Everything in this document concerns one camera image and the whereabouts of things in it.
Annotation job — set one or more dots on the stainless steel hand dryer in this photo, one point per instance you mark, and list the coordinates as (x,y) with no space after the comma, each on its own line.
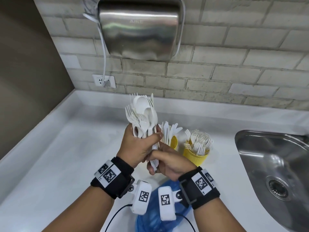
(140,26)

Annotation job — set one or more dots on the person's left hand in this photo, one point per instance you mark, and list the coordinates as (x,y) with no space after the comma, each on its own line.
(130,147)

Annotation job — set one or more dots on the white wrist camera with marker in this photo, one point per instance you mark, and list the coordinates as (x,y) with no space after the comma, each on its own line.
(142,198)
(166,202)

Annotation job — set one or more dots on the bundle of white plastic cutlery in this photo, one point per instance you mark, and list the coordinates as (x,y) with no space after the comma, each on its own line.
(144,113)

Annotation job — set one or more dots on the stainless steel sink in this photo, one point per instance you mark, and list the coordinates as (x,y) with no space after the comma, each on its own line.
(265,157)

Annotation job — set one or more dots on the person's left thumb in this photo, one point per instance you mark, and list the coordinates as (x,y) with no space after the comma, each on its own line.
(155,137)

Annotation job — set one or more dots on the black wristband with markers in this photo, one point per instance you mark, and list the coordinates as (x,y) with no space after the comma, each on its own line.
(120,177)
(193,190)

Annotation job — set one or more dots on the blue plastic bag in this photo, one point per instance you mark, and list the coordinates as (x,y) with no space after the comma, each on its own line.
(149,222)

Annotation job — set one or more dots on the person's left forearm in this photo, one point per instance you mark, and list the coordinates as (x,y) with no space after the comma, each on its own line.
(82,215)

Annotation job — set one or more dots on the person's right hand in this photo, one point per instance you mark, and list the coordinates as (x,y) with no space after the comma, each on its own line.
(176,161)

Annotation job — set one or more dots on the person's right forearm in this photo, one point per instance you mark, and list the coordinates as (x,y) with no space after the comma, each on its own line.
(217,217)

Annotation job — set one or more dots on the sink drain strainer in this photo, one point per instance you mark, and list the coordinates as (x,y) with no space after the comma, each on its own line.
(279,188)

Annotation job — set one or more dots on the person's right thumb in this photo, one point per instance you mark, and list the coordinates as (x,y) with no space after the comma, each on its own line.
(155,156)

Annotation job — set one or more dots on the yellow perforated cup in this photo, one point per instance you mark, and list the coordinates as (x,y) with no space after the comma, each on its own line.
(195,159)

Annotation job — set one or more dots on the group of white plastic knives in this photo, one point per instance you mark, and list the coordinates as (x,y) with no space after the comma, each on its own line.
(169,131)

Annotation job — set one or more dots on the group of white plastic forks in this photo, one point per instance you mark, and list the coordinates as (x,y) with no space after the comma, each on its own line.
(199,142)

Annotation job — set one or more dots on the small yellow cup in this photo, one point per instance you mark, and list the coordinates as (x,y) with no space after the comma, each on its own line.
(174,142)

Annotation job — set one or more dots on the white wall socket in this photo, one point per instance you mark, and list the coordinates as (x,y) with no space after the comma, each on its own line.
(97,79)

